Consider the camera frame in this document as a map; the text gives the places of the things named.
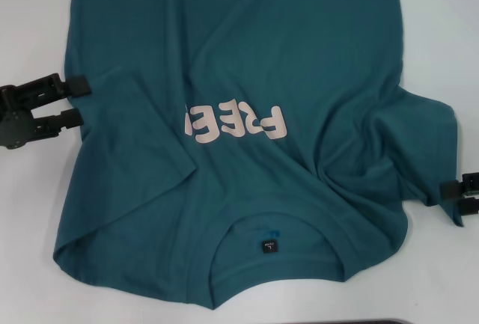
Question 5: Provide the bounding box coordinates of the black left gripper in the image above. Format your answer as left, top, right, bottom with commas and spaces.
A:
0, 72, 91, 152

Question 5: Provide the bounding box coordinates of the teal blue printed t-shirt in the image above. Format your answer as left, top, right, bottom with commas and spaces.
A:
52, 0, 467, 301

